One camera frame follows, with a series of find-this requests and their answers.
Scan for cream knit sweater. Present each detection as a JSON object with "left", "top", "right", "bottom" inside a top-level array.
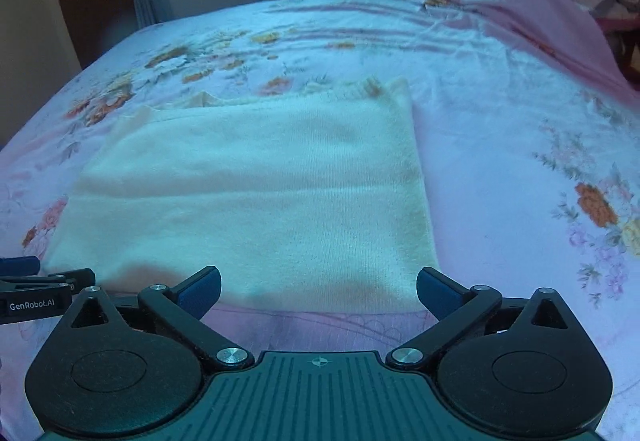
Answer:
[{"left": 42, "top": 77, "right": 441, "bottom": 315}]

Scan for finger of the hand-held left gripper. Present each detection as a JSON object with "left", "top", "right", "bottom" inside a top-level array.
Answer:
[
  {"left": 46, "top": 268, "right": 96, "bottom": 295},
  {"left": 0, "top": 256, "right": 42, "bottom": 276}
]

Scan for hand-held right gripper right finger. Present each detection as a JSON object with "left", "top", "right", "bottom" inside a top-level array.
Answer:
[{"left": 387, "top": 266, "right": 571, "bottom": 371}]

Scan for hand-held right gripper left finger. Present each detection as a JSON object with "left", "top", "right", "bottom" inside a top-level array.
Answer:
[{"left": 69, "top": 265, "right": 255, "bottom": 372}]

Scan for bed with floral sheet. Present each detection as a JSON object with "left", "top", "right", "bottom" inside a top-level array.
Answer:
[{"left": 0, "top": 0, "right": 640, "bottom": 441}]

